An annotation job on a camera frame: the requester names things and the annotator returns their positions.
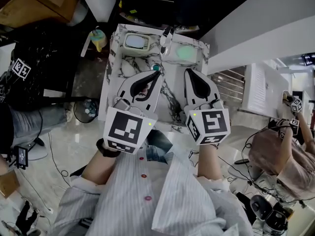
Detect person's right forearm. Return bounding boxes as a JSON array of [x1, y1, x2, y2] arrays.
[[196, 144, 223, 181]]

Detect grey fisheye camera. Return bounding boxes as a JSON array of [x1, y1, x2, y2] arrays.
[[113, 97, 131, 112], [209, 98, 224, 109]]

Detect white square pillar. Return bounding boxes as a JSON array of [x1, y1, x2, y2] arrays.
[[199, 0, 315, 76], [76, 0, 119, 23]]

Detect yellow teal cup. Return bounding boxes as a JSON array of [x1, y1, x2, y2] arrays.
[[89, 29, 108, 53]]

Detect chrome faucet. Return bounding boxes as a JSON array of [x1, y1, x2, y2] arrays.
[[159, 26, 175, 57]]

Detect metal wire rack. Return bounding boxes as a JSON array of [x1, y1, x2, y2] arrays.
[[210, 66, 247, 103]]

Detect person's left forearm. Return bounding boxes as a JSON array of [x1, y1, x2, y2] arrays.
[[81, 138, 122, 194]]

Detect cardboard box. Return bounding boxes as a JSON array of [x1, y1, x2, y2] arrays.
[[0, 0, 82, 29]]

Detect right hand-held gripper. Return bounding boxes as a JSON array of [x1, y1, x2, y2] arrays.
[[184, 68, 231, 146]]

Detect black marble table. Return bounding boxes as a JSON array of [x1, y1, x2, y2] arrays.
[[0, 25, 83, 105]]

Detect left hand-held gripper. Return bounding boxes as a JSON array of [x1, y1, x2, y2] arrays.
[[103, 70, 164, 154]]

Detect person's jeans legs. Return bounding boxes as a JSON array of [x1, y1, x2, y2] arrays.
[[145, 129, 174, 166]]

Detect black silver device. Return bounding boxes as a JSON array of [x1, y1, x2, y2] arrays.
[[250, 194, 289, 234]]

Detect white stool base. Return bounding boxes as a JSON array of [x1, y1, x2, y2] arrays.
[[227, 163, 262, 181], [26, 141, 49, 161]]

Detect small black monitor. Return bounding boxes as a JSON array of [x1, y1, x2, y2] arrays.
[[14, 146, 30, 170]]

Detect black wire waste basket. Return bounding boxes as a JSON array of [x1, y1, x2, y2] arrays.
[[73, 98, 100, 124]]

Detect black wristband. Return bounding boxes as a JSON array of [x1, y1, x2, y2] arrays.
[[95, 138, 122, 158]]

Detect person's striped shirt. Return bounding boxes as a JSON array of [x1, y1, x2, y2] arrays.
[[53, 141, 254, 236]]

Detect marble sink vanity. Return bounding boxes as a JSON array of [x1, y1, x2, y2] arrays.
[[97, 23, 210, 134]]

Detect flat cardboard piece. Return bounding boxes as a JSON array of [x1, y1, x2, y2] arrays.
[[0, 170, 20, 199]]

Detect cream soap dish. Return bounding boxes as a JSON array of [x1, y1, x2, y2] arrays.
[[122, 32, 152, 54]]

